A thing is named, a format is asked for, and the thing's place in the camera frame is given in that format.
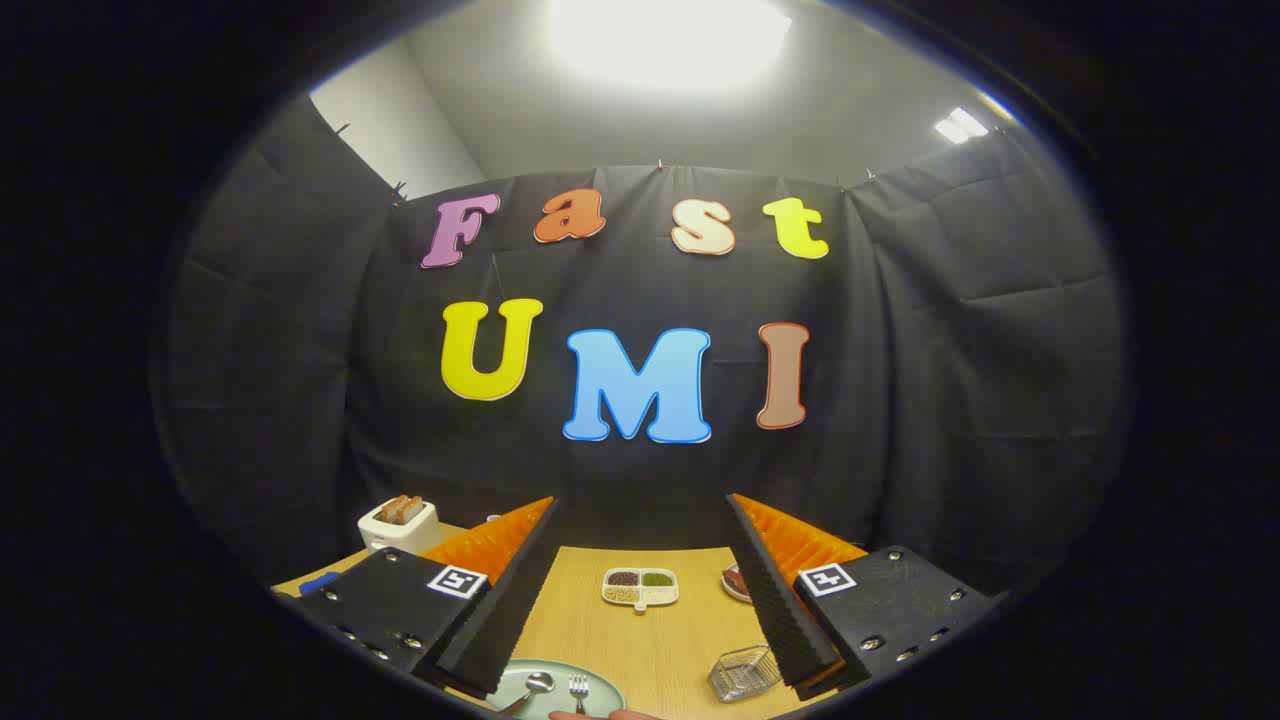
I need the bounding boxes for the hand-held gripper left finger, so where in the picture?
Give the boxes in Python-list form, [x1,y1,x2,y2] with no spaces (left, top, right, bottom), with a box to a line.
[295,495,561,699]

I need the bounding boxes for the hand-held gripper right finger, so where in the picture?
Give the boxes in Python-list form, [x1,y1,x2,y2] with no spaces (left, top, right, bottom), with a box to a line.
[726,493,1009,701]

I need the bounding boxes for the wooden-handled metal spoon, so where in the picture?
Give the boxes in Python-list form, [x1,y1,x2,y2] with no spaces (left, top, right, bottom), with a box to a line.
[497,672,555,717]

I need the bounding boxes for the white divided condiment dish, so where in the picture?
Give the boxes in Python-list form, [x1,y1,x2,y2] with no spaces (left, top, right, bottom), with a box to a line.
[601,567,680,614]

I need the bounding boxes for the pale green plate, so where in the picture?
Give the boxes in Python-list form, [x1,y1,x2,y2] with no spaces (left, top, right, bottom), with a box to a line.
[485,658,627,720]

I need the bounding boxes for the white toaster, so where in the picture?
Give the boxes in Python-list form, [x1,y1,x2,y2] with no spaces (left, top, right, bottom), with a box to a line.
[358,495,441,556]

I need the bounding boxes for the small ceiling light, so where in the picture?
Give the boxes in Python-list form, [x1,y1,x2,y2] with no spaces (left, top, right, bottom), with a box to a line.
[933,106,991,144]

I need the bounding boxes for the large ceiling light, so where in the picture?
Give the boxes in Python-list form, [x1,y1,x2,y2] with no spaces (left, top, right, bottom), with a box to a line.
[545,0,793,96]

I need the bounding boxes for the metal wire rack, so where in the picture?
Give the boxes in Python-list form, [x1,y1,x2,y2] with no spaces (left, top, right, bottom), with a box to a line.
[707,645,783,704]

